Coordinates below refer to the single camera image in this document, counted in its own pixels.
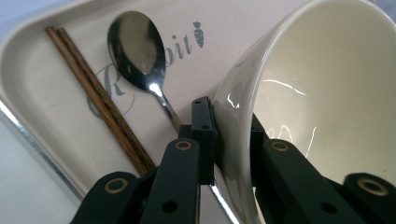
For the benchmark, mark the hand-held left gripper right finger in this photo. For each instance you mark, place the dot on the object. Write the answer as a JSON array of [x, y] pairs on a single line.
[[256, 140]]

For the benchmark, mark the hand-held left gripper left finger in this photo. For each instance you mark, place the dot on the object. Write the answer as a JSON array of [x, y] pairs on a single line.
[[204, 140]]

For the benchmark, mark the cream ceramic bowl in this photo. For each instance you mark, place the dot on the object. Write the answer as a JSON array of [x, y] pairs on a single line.
[[327, 77]]

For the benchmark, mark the brown wooden chopstick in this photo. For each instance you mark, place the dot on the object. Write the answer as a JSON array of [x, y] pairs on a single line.
[[97, 102], [109, 102]]

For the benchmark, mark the silver metal spoon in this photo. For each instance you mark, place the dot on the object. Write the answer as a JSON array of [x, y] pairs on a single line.
[[137, 46]]

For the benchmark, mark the beige tray with rabbit print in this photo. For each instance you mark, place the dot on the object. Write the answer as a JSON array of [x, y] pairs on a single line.
[[62, 109]]

